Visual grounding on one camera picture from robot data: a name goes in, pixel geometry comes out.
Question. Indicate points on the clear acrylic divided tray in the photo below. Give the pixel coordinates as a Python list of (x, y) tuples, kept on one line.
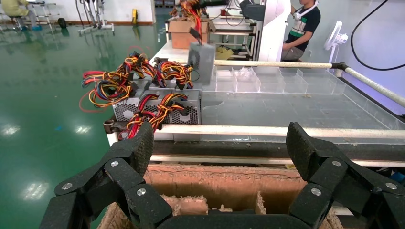
[(284, 107)]

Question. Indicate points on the white metal stand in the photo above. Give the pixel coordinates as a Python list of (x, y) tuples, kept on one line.
[(95, 19)]

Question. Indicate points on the white rail pipe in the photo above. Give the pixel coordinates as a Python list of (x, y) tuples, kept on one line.
[(376, 85), (272, 64), (269, 131)]

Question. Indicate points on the person in yellow shirt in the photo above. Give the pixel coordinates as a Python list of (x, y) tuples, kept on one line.
[(14, 9)]

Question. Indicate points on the grey metal step ladder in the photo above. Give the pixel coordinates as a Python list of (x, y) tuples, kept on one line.
[(46, 12)]

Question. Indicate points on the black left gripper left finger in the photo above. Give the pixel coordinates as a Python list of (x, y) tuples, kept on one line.
[(126, 177)]

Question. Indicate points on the white standing fan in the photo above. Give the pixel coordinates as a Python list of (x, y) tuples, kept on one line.
[(335, 38)]

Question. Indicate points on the white machine column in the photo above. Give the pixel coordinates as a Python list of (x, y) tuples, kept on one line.
[(273, 31)]

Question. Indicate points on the black pipe corner joint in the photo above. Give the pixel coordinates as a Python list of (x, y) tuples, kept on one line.
[(340, 66)]

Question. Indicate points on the plain brown cardboard box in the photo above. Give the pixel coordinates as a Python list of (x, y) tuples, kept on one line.
[(182, 36)]

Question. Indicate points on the black wheel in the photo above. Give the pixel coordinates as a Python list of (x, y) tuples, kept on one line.
[(62, 23)]

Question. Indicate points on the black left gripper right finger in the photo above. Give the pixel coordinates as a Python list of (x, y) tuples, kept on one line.
[(332, 177)]

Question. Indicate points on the black monitor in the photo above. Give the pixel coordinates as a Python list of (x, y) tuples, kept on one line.
[(253, 9)]

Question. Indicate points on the person in black green shirt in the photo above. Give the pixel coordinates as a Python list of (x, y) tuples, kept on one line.
[(305, 28)]

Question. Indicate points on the brown divided cardboard box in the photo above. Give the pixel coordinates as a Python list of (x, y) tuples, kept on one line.
[(221, 186)]

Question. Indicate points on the white shelf rack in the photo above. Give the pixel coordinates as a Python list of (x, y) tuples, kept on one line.
[(235, 31)]

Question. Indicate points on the yellow cloth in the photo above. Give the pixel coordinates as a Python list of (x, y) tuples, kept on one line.
[(224, 53)]

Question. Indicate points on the brown metal rail fitting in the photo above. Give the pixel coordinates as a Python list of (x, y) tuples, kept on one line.
[(110, 125)]

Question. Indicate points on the yellow floor sign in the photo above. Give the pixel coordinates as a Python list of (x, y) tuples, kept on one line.
[(134, 15)]

